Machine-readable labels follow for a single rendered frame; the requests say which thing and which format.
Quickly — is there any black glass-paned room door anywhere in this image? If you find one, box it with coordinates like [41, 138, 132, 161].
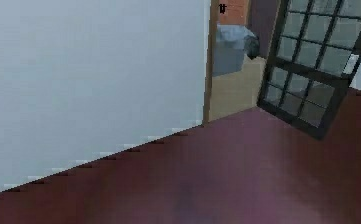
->
[256, 0, 361, 141]

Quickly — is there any grey-blue bin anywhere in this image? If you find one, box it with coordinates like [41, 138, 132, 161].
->
[211, 23, 258, 78]

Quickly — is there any dark grey round lump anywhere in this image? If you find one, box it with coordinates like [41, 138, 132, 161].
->
[243, 35, 261, 61]

